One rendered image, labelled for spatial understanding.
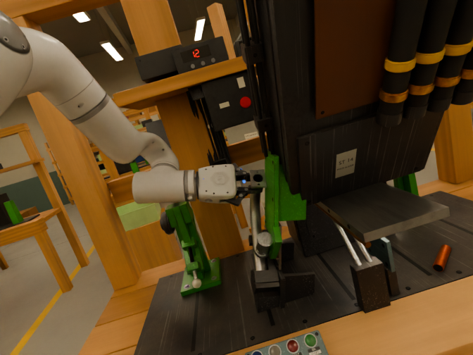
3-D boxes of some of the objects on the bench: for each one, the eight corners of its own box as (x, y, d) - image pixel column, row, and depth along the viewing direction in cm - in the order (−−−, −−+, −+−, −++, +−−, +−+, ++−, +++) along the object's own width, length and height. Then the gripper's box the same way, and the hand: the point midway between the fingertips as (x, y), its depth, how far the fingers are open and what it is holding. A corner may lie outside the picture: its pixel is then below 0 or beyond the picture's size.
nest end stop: (277, 292, 72) (280, 286, 68) (254, 293, 71) (255, 288, 67) (276, 287, 73) (279, 281, 68) (253, 289, 72) (255, 283, 68)
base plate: (589, 244, 63) (589, 236, 62) (125, 393, 60) (122, 386, 60) (440, 195, 104) (440, 189, 103) (160, 282, 101) (158, 277, 101)
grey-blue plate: (402, 296, 62) (393, 240, 58) (393, 298, 62) (383, 243, 58) (377, 272, 71) (368, 224, 68) (370, 275, 71) (360, 226, 68)
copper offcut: (440, 251, 72) (440, 244, 71) (451, 252, 70) (450, 245, 70) (433, 270, 66) (431, 263, 66) (444, 272, 64) (443, 265, 64)
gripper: (195, 168, 81) (256, 165, 82) (194, 219, 72) (264, 215, 73) (193, 152, 75) (259, 150, 76) (192, 206, 66) (267, 203, 67)
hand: (254, 182), depth 75 cm, fingers closed on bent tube, 3 cm apart
